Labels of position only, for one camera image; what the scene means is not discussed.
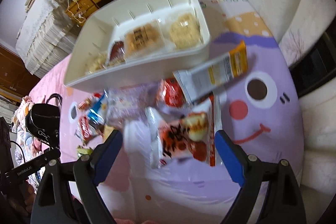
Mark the cartoon printed tablecloth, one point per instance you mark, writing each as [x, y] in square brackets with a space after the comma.
[184, 111]

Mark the orange grey oats bar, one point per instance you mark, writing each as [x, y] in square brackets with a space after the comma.
[205, 78]

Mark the orange fried snack bag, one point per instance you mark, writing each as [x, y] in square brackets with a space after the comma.
[143, 40]

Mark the black shoulder bag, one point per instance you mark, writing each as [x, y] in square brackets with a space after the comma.
[43, 120]

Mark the red white cookies packet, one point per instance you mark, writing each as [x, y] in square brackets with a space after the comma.
[85, 132]

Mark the pink bed quilt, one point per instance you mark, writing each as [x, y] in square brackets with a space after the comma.
[52, 82]

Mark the orange twist snack packet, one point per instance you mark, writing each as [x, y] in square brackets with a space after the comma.
[86, 104]

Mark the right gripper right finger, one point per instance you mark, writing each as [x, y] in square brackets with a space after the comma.
[232, 156]

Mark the cream floral curtain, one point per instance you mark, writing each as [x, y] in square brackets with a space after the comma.
[305, 32]

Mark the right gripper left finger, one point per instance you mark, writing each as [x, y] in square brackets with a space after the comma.
[104, 155]

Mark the white plastic storage bin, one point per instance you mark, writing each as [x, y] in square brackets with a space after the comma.
[112, 22]

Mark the green snack packet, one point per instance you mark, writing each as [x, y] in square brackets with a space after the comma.
[81, 151]

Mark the small red snack packet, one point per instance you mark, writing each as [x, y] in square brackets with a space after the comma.
[170, 93]

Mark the white purple bread packet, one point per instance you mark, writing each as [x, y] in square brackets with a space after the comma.
[129, 103]

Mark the yellow small snack packet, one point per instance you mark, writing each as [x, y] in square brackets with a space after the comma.
[107, 131]

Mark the large white red snack bag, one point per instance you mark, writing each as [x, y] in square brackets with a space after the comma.
[188, 135]

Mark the floral blanket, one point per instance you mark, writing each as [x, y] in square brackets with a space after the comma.
[27, 146]

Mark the brown star wrapper snack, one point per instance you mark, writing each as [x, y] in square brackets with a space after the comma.
[117, 53]

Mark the blue snack packet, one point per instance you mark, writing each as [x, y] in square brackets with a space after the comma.
[97, 113]

